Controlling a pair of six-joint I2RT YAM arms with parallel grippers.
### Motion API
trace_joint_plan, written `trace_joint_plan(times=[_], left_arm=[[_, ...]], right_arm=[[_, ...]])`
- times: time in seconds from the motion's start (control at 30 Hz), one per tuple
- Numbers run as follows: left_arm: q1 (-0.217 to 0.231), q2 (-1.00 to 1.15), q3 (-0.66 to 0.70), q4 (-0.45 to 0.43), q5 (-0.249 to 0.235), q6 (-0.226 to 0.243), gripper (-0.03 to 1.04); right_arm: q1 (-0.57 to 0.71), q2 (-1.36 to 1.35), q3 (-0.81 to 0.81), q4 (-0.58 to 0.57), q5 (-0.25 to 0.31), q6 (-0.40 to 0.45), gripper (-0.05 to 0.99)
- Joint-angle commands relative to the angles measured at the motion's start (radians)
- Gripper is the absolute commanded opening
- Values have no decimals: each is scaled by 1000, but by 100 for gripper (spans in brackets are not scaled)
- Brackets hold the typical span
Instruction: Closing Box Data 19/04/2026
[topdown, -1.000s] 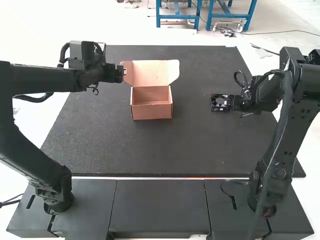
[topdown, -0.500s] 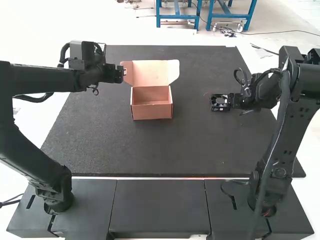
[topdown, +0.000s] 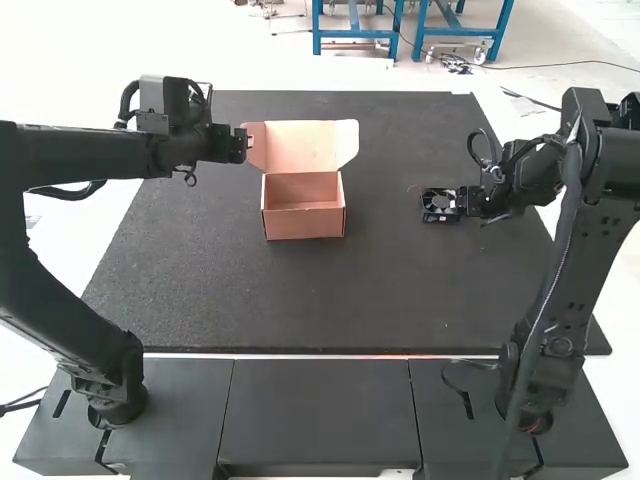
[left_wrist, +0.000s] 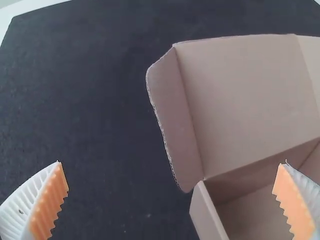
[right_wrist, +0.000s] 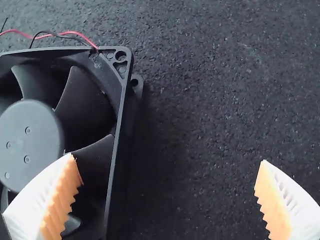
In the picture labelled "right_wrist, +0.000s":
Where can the black mat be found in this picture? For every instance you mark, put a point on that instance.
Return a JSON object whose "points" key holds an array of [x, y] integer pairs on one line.
{"points": [[212, 100]]}

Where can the black square fan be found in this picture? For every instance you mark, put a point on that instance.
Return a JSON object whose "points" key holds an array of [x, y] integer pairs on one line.
{"points": [[82, 107]]}

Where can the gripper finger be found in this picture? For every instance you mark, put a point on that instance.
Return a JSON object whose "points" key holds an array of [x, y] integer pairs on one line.
{"points": [[45, 195], [285, 205]]}

